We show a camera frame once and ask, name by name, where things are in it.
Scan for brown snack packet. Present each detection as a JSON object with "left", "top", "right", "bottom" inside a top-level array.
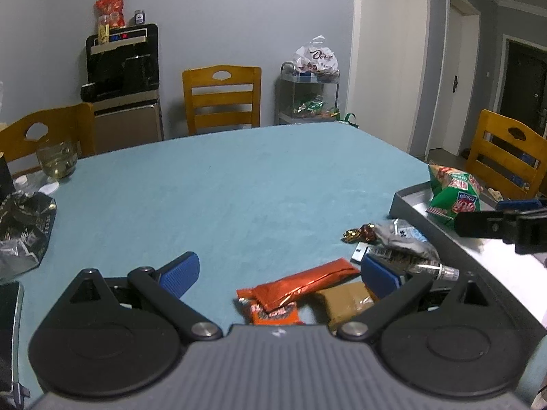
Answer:
[{"left": 314, "top": 282, "right": 379, "bottom": 336}]

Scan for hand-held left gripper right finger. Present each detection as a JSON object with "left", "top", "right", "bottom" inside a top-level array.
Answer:
[{"left": 335, "top": 253, "right": 492, "bottom": 344}]

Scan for white plastic bag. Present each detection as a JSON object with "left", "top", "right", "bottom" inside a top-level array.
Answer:
[{"left": 293, "top": 36, "right": 339, "bottom": 75}]

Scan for dark door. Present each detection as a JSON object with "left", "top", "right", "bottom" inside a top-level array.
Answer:
[{"left": 496, "top": 36, "right": 547, "bottom": 137}]

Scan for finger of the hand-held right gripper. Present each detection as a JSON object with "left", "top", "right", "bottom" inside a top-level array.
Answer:
[
  {"left": 496, "top": 199, "right": 547, "bottom": 211},
  {"left": 455, "top": 209, "right": 520, "bottom": 240}
]

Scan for wooden chair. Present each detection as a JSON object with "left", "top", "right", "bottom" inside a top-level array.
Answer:
[
  {"left": 465, "top": 109, "right": 547, "bottom": 201},
  {"left": 182, "top": 65, "right": 262, "bottom": 136},
  {"left": 0, "top": 102, "right": 95, "bottom": 180}
]

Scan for white door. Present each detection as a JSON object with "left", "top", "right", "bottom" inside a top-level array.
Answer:
[
  {"left": 355, "top": 0, "right": 429, "bottom": 154},
  {"left": 428, "top": 0, "right": 481, "bottom": 159}
]

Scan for colourful snack packet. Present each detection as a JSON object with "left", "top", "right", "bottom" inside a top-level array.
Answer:
[{"left": 428, "top": 163, "right": 485, "bottom": 195}]

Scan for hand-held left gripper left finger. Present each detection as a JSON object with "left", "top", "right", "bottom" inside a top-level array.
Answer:
[{"left": 55, "top": 251, "right": 223, "bottom": 344}]

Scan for metal trolley cart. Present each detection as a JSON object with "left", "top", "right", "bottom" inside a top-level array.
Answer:
[{"left": 276, "top": 62, "right": 341, "bottom": 125}]

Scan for long red snack bar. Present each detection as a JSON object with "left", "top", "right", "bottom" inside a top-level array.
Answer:
[{"left": 236, "top": 257, "right": 361, "bottom": 313}]

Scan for red snack bag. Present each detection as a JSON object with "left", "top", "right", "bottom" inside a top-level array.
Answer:
[{"left": 94, "top": 0, "right": 126, "bottom": 30}]

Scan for grey metal tray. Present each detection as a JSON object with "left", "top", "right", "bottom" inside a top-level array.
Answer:
[{"left": 389, "top": 179, "right": 547, "bottom": 334}]

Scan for green wrapped snacks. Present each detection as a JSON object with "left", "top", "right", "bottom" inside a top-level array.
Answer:
[{"left": 293, "top": 96, "right": 338, "bottom": 119}]

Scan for black phone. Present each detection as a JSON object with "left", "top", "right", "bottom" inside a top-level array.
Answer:
[{"left": 0, "top": 281, "right": 25, "bottom": 394}]

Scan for small orange snack packet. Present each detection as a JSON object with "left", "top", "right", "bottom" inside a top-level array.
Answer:
[{"left": 243, "top": 299, "right": 304, "bottom": 326}]

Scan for green snack packet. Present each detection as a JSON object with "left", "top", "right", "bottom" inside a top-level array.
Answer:
[{"left": 426, "top": 186, "right": 481, "bottom": 229}]

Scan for gold red wrapped candy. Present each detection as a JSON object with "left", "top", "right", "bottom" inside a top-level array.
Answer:
[{"left": 342, "top": 223, "right": 377, "bottom": 244}]

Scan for glass cup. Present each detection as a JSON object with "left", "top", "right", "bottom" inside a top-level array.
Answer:
[{"left": 36, "top": 139, "right": 79, "bottom": 181}]

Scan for black crumpled bag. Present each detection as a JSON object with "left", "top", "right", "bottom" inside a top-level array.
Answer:
[{"left": 0, "top": 191, "right": 57, "bottom": 283}]

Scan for grey snack packet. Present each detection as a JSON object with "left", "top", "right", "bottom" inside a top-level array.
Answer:
[{"left": 372, "top": 219, "right": 441, "bottom": 261}]

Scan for black water dispenser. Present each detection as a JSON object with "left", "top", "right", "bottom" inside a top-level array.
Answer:
[{"left": 81, "top": 23, "right": 165, "bottom": 154}]

